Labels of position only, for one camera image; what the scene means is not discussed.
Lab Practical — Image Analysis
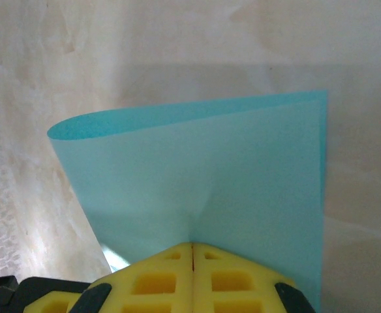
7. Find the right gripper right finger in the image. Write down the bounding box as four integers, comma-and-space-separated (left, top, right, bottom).
193, 241, 319, 313

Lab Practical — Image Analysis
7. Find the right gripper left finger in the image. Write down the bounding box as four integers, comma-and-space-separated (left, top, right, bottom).
67, 241, 194, 313

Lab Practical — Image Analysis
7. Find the light blue paper sheet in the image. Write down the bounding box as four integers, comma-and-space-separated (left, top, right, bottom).
46, 89, 329, 313

